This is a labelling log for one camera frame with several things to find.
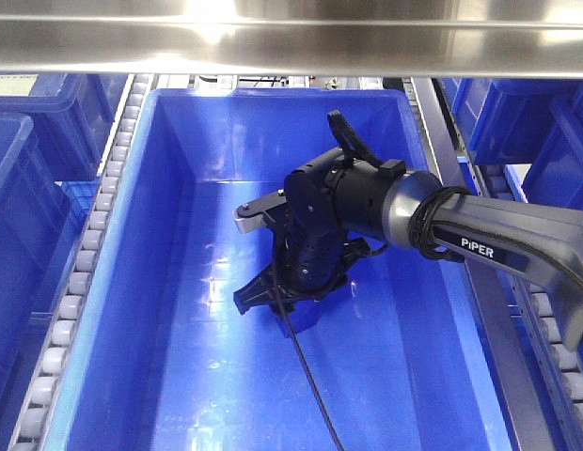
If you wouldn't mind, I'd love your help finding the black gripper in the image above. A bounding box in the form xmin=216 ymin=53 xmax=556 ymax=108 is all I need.
xmin=233 ymin=224 xmax=371 ymax=316

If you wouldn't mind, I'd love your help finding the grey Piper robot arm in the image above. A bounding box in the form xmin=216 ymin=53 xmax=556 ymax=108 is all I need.
xmin=234 ymin=148 xmax=583 ymax=350

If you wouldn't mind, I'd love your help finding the stainless steel shelf beam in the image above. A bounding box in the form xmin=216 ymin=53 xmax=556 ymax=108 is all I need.
xmin=0 ymin=1 xmax=583 ymax=78

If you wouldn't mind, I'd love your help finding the large blue target bin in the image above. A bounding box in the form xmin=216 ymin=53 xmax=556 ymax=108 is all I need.
xmin=45 ymin=89 xmax=512 ymax=450

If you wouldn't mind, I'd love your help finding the white roller track left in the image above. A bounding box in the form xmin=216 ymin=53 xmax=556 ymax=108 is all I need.
xmin=8 ymin=73 xmax=160 ymax=450

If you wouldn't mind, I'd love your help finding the white roller track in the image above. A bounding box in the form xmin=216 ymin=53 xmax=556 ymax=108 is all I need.
xmin=402 ymin=78 xmax=583 ymax=450
xmin=8 ymin=73 xmax=160 ymax=450

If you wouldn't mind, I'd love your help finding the blue bin right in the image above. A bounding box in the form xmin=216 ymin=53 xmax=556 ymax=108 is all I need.
xmin=441 ymin=78 xmax=583 ymax=210

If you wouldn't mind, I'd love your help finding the white roller track right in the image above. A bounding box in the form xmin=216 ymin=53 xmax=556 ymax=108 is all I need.
xmin=402 ymin=78 xmax=583 ymax=450

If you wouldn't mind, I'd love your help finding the blue bin left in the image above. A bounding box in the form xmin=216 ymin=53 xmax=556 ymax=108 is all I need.
xmin=0 ymin=73 xmax=128 ymax=450

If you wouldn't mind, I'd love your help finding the black cable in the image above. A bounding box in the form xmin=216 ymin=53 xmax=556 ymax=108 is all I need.
xmin=271 ymin=185 xmax=474 ymax=451

